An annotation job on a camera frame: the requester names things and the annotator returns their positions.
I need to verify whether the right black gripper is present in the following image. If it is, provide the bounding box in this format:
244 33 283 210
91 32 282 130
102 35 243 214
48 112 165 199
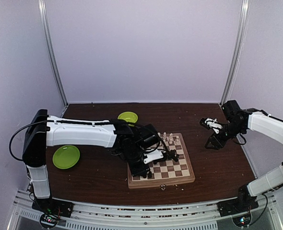
205 121 245 150

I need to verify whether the wooden chess board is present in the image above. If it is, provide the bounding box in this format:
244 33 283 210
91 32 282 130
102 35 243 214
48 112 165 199
128 133 195 189

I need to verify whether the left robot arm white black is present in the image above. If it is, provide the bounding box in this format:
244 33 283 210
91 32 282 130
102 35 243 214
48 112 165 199
22 109 160 213

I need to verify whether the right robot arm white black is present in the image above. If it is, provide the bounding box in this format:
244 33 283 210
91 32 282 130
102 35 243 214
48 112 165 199
200 100 283 212

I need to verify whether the green bowl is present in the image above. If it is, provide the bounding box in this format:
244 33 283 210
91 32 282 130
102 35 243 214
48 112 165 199
118 111 138 127

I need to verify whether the green plate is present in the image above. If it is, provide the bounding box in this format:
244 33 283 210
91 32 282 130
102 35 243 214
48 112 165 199
52 145 80 170

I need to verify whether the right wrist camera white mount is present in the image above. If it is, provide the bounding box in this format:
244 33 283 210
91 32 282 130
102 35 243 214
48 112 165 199
200 117 223 134

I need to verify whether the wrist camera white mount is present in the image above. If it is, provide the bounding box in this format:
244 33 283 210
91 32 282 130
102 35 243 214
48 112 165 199
143 150 164 164
200 117 223 134

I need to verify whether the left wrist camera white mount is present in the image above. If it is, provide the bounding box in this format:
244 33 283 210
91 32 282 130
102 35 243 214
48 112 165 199
143 150 164 164

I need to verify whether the aluminium front rail frame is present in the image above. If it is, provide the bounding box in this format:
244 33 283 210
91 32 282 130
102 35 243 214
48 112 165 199
12 188 280 230

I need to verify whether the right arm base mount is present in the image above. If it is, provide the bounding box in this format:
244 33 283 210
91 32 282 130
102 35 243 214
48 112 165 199
217 199 259 228

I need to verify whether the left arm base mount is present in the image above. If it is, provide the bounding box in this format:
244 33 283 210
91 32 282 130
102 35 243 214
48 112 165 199
32 199 74 229

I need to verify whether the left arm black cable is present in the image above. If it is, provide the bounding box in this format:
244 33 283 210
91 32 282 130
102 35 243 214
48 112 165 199
9 121 48 161

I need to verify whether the right aluminium corner post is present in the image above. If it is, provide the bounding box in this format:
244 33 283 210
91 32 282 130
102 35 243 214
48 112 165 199
220 0 250 105

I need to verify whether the aluminium corner post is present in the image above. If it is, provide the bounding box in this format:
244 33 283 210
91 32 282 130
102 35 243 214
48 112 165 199
38 0 69 107
220 0 250 105

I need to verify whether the left aluminium corner post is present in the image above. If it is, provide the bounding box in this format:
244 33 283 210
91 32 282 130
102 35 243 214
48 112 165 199
38 0 69 107

